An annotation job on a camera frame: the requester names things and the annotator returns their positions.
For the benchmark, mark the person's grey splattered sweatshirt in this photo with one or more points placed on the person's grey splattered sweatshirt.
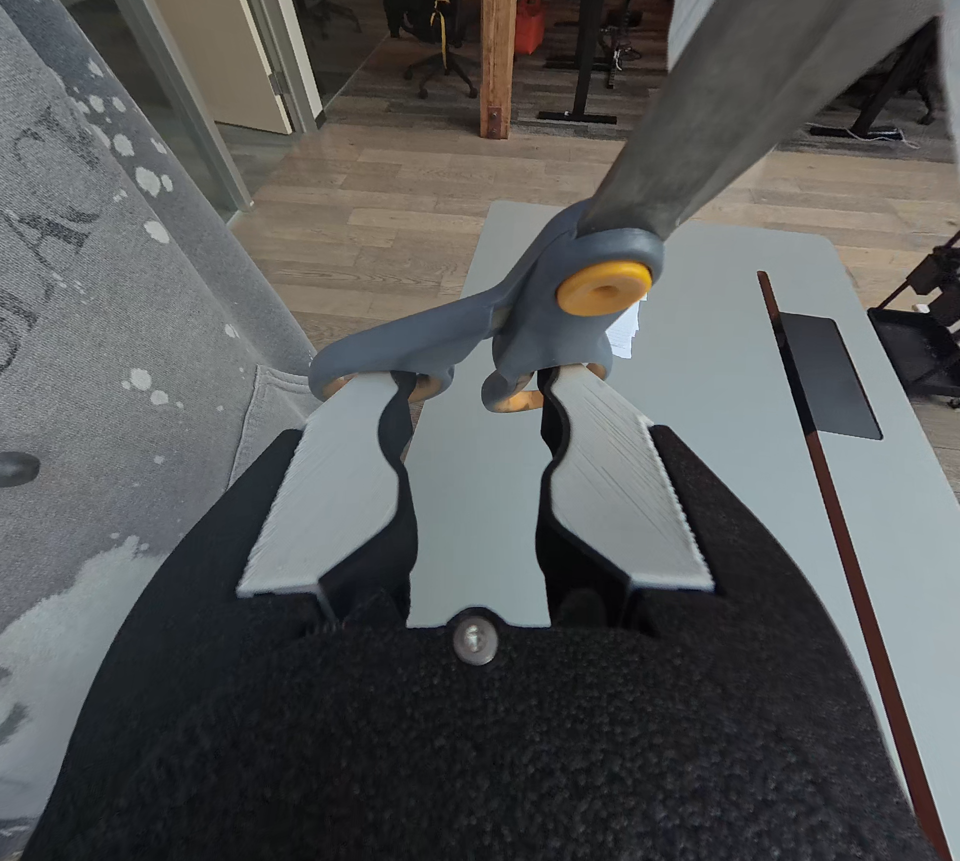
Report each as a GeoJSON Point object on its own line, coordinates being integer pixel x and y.
{"type": "Point", "coordinates": [112, 351]}

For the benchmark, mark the white door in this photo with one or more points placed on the white door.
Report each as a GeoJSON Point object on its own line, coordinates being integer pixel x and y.
{"type": "Point", "coordinates": [195, 13]}

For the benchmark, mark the cut lined paper pieces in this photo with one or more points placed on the cut lined paper pieces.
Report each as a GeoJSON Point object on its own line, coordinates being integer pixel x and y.
{"type": "Point", "coordinates": [626, 332]}

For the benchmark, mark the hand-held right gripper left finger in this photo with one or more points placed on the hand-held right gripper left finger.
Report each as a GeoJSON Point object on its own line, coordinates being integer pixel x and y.
{"type": "Point", "coordinates": [330, 501]}

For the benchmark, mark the wooden post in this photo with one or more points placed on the wooden post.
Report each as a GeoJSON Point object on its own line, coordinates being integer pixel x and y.
{"type": "Point", "coordinates": [500, 13]}

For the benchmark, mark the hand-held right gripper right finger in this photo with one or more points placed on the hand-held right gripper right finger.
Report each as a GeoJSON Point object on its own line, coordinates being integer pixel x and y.
{"type": "Point", "coordinates": [622, 501]}

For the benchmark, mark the grey desk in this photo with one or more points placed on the grey desk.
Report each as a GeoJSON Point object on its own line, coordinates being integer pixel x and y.
{"type": "Point", "coordinates": [480, 501]}

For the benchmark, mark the black utility cart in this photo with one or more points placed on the black utility cart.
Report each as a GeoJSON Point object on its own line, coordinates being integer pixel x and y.
{"type": "Point", "coordinates": [919, 343]}

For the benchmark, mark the grey and yellow scissors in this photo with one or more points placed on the grey and yellow scissors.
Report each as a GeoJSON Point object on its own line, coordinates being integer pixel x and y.
{"type": "Point", "coordinates": [540, 321]}

